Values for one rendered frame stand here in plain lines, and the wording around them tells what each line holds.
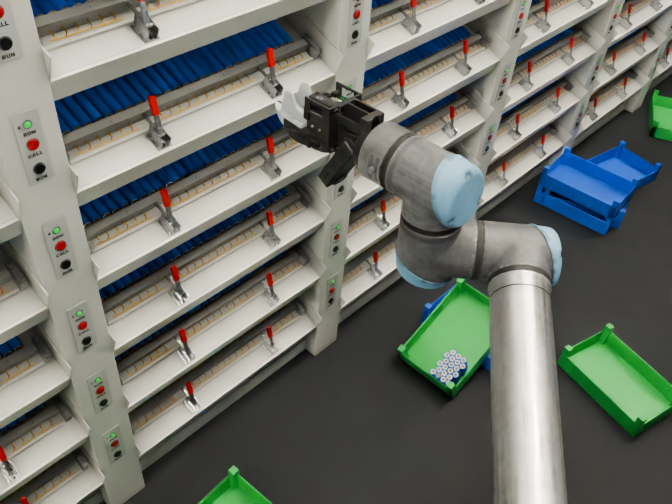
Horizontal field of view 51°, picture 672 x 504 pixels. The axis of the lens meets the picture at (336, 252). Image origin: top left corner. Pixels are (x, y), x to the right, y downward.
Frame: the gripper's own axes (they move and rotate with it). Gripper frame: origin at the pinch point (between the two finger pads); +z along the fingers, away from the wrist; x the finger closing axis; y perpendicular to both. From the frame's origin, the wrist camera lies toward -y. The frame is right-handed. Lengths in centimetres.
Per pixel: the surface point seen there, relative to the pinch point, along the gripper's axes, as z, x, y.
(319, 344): 19, -32, -101
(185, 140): 16.8, 8.1, -10.5
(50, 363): 22, 41, -49
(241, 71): 22.3, -10.0, -5.4
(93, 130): 22.6, 22.0, -5.3
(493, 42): 20, -100, -27
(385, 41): 18, -49, -10
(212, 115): 18.9, 0.1, -9.5
